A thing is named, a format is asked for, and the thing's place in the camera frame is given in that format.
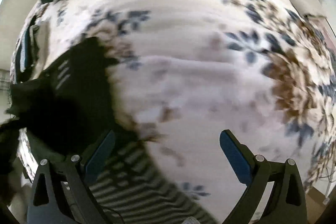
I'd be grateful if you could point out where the teal black white garment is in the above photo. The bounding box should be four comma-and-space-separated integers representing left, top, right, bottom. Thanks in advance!
14, 15, 42, 83

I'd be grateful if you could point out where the dark garment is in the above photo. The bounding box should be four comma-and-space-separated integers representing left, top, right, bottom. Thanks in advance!
0, 36, 143, 161

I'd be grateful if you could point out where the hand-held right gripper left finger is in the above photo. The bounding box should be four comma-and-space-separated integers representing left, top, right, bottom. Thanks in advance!
26, 130, 124, 224

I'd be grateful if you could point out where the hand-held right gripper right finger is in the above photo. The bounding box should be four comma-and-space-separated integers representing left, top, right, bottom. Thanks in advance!
219, 130, 307, 224

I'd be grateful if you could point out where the floral printed blanket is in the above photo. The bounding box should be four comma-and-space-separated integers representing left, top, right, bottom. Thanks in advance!
10, 0, 336, 224

